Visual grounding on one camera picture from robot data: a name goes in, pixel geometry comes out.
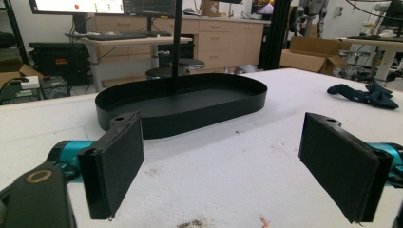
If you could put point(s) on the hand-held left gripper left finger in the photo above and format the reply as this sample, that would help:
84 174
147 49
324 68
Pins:
118 167

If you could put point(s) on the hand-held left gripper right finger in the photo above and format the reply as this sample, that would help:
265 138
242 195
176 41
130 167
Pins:
339 164

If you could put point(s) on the dark blue cloth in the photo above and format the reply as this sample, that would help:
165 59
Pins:
374 96

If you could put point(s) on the small red scrap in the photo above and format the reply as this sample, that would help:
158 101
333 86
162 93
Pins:
264 221

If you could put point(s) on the black oval metal tray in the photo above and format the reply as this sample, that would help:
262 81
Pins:
196 104

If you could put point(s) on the black round stool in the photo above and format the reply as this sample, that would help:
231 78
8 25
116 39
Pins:
158 73
191 64

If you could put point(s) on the open cardboard box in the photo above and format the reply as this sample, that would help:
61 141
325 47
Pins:
312 55

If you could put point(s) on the black equipment case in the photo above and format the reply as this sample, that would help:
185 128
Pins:
60 61

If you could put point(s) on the small white box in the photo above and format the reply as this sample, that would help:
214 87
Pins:
30 83

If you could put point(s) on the light wooden desk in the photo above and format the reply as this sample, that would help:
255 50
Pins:
133 42

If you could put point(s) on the light wooden work table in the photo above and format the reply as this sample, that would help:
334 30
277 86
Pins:
377 44

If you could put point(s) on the black keyboard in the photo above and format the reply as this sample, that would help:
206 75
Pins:
117 36

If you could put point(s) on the black upright pole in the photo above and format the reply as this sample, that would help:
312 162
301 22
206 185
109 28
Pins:
176 47

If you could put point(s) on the cardboard box with flaps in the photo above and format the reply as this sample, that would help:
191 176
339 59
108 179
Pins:
14 73

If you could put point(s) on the black metal stand column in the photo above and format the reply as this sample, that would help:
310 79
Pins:
276 34

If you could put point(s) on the grey humanoid robot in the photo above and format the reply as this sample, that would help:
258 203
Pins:
312 14

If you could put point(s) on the light wooden cabinet row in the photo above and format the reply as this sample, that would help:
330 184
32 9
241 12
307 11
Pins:
221 41

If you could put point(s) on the dark-screen computer monitor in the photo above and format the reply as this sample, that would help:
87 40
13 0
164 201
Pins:
149 7

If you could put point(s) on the white-screen computer monitor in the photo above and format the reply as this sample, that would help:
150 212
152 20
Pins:
79 5

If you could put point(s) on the black metal rack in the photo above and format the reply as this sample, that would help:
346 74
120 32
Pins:
12 28

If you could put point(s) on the small cardboard box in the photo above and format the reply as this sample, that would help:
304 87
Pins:
213 8

